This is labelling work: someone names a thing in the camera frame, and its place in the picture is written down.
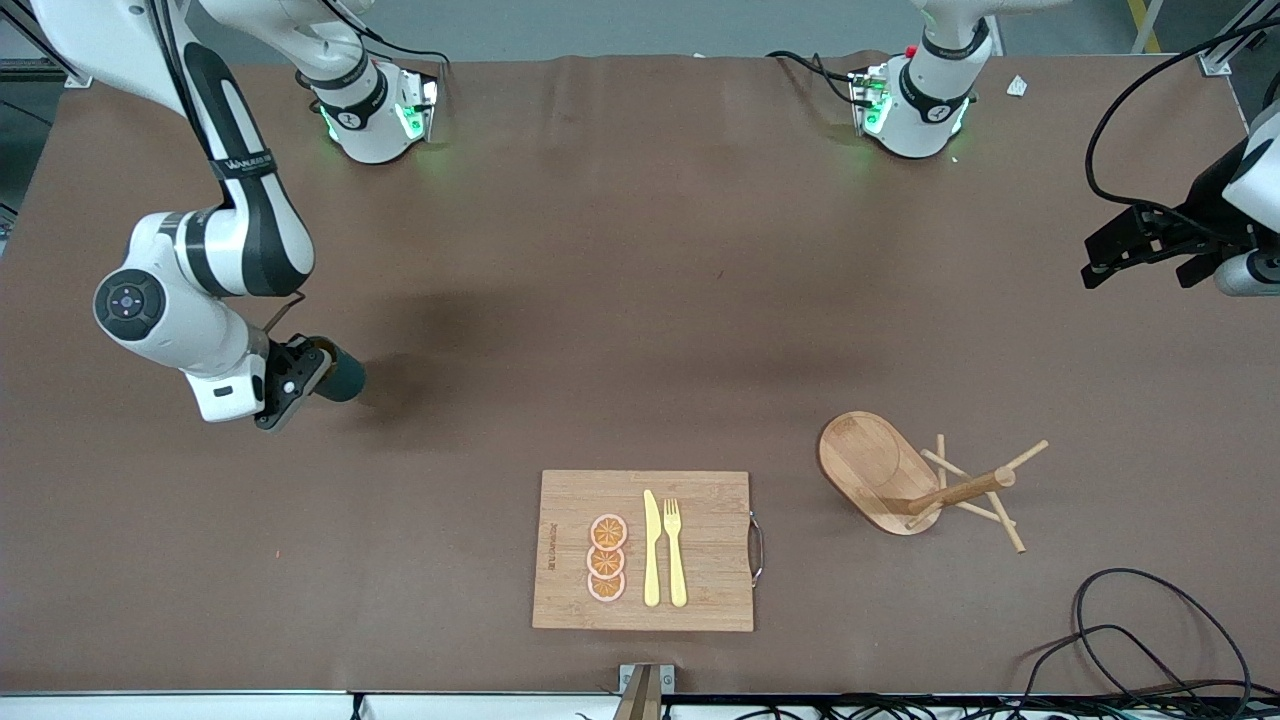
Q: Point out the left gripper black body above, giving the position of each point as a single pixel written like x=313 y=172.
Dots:
x=1203 y=217

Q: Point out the dark teal cup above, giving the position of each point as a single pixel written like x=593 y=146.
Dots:
x=345 y=378

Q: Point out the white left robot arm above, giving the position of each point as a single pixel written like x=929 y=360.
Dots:
x=925 y=100

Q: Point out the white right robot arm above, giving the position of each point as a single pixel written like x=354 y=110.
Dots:
x=180 y=320

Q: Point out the wooden cup rack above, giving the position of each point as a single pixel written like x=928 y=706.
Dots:
x=870 y=470

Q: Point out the white paper scrap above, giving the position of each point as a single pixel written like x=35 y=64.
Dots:
x=1017 y=86

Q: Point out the brown table cover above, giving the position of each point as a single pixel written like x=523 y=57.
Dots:
x=600 y=300

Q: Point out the toy orange slice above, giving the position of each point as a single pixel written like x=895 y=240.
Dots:
x=608 y=532
x=606 y=588
x=605 y=562

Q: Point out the yellow plastic knife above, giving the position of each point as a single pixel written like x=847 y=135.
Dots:
x=652 y=550

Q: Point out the yellow plastic fork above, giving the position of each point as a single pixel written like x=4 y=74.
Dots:
x=677 y=560

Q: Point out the bamboo cutting board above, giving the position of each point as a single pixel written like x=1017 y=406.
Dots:
x=710 y=560

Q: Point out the aluminium frame profile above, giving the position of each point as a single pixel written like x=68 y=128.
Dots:
x=1225 y=55
x=30 y=70

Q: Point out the metal table edge bracket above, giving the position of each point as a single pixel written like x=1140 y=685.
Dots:
x=645 y=690

